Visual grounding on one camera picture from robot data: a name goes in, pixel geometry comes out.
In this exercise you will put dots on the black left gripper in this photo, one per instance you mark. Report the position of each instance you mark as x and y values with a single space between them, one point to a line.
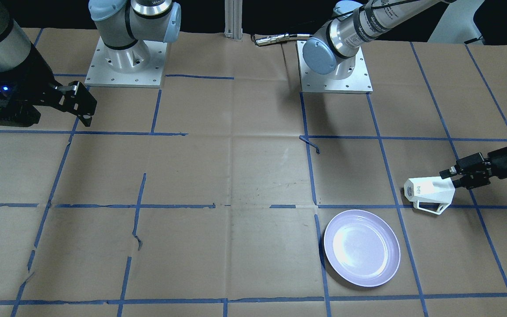
503 159

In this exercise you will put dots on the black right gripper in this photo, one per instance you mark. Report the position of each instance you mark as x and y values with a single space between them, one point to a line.
32 78

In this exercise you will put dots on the silver cable connector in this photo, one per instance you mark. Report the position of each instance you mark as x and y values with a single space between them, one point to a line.
279 38

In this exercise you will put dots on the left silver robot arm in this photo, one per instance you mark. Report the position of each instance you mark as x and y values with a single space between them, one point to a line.
339 40

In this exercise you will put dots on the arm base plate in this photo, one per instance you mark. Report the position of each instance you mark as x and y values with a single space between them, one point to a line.
349 77
141 66

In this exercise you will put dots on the white faceted mug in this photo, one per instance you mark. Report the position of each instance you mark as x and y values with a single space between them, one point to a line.
431 194

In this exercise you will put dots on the aluminium frame post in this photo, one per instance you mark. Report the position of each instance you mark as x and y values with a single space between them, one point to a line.
233 19

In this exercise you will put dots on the lavender round plate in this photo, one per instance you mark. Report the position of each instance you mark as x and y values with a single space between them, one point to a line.
362 248

